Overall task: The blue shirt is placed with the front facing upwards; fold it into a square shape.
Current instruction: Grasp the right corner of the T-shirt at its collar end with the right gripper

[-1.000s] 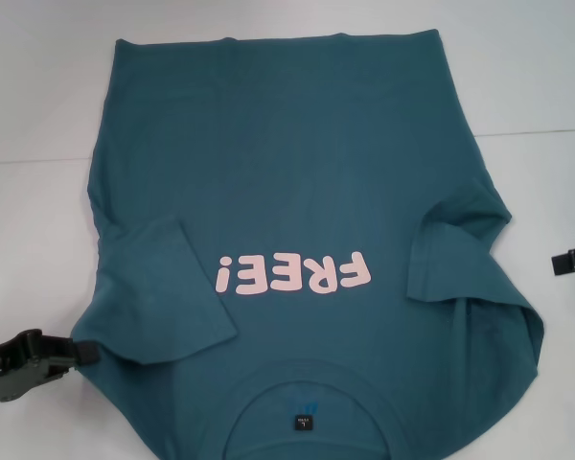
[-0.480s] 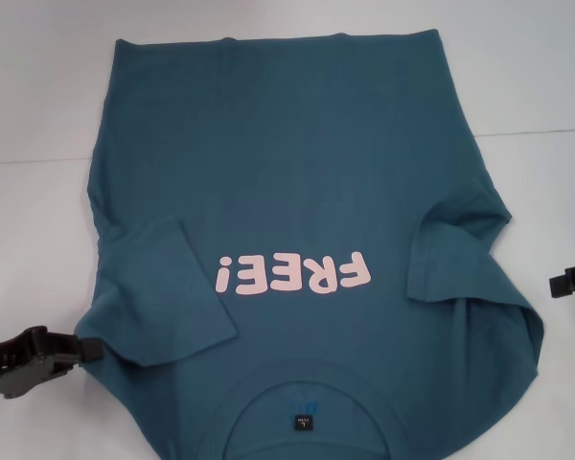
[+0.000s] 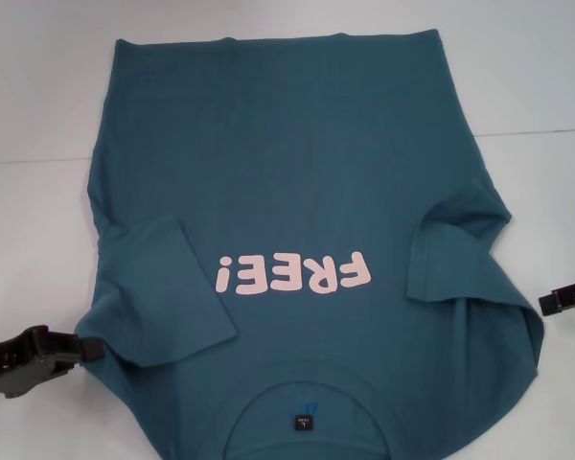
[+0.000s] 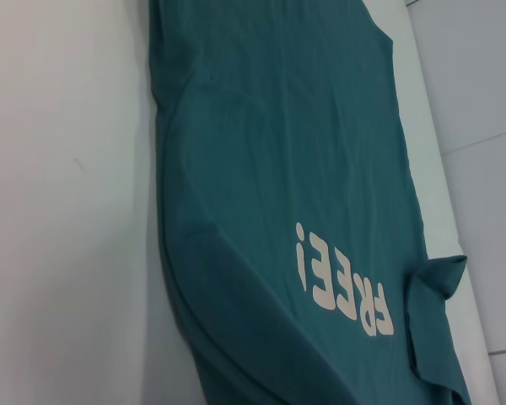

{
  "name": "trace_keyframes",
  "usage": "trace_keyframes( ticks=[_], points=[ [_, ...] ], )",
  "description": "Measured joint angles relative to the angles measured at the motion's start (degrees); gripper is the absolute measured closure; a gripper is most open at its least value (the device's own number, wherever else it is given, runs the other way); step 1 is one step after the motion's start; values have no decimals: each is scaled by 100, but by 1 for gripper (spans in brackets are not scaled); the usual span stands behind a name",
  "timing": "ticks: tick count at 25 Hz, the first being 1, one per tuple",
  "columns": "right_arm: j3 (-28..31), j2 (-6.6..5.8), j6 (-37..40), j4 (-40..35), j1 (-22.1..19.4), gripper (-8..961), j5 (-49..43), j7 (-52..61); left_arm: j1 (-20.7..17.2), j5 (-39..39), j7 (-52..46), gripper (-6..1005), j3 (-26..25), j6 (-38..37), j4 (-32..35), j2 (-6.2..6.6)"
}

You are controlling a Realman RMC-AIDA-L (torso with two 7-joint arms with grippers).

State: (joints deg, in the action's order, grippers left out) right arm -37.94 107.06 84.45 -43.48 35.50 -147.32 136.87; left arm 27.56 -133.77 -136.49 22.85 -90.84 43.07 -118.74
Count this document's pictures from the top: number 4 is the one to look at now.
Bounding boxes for teal T-shirt pink FREE print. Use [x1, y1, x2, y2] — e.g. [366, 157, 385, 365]
[145, 0, 473, 405]

